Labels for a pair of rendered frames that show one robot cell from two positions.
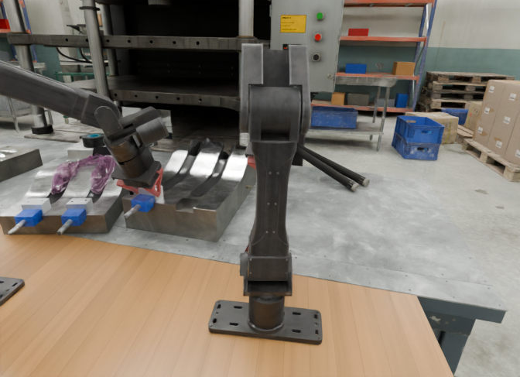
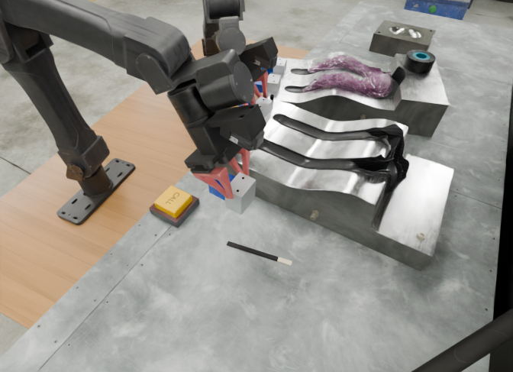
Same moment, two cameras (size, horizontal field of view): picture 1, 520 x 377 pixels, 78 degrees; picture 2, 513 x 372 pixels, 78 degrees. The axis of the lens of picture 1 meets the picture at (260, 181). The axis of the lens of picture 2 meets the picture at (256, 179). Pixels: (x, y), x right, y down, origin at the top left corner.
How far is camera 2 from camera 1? 103 cm
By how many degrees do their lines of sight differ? 84
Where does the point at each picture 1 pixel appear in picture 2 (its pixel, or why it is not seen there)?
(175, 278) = (179, 148)
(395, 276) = (63, 326)
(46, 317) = not seen: hidden behind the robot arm
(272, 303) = not seen: hidden behind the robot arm
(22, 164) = (401, 50)
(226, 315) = (117, 167)
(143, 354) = (120, 134)
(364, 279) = (84, 286)
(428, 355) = not seen: outside the picture
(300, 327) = (74, 205)
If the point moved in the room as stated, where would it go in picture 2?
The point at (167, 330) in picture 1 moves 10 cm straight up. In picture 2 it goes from (131, 143) to (120, 114)
